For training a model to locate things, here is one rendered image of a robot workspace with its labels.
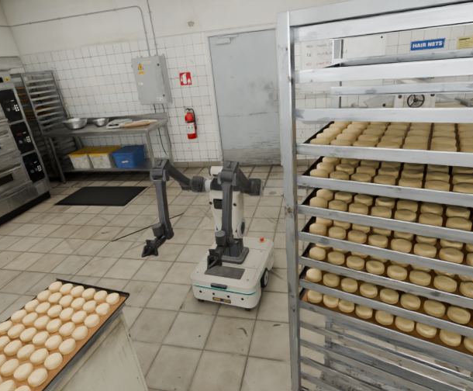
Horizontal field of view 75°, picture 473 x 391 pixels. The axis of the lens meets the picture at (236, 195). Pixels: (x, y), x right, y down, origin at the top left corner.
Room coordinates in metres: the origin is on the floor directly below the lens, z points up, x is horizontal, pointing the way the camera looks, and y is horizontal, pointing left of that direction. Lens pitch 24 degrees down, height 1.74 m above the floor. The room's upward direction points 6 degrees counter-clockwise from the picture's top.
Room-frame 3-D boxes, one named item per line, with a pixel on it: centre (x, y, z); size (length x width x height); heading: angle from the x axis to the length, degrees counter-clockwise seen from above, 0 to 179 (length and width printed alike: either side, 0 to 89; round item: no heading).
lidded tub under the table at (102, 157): (5.29, 2.16, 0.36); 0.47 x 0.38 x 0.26; 164
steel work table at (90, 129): (5.25, 2.02, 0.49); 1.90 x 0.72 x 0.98; 74
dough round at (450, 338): (0.61, -0.56, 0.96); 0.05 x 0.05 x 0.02
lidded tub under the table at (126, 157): (5.16, 1.73, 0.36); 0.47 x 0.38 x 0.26; 166
